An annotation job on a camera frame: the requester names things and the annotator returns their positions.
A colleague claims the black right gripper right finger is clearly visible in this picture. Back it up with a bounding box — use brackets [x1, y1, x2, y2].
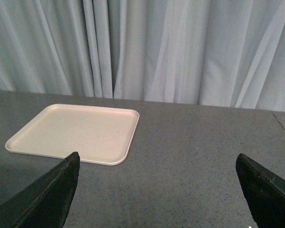
[236, 153, 285, 228]

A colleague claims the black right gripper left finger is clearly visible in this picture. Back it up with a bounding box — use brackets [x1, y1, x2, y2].
[0, 152, 80, 228]

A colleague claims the beige rectangular tray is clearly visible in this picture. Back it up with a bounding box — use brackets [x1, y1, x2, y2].
[5, 104, 140, 166]

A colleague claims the white curtain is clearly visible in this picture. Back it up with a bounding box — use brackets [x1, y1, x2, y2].
[0, 0, 285, 111]

